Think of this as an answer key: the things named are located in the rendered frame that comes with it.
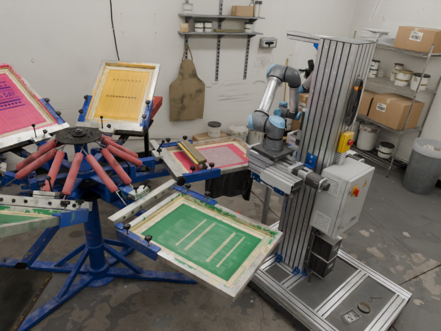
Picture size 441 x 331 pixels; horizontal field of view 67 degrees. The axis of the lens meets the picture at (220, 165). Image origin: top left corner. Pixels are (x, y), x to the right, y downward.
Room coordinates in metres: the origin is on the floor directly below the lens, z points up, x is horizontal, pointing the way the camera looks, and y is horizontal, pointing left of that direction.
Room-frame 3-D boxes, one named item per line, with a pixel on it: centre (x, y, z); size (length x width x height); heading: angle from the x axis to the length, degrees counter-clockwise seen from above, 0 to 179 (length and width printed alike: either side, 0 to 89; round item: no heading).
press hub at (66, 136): (2.07, 0.98, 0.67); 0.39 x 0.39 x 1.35
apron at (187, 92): (4.56, 0.54, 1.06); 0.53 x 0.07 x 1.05; 119
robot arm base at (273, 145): (2.20, -0.37, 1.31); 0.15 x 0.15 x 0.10
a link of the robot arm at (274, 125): (2.20, -0.37, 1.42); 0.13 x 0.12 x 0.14; 64
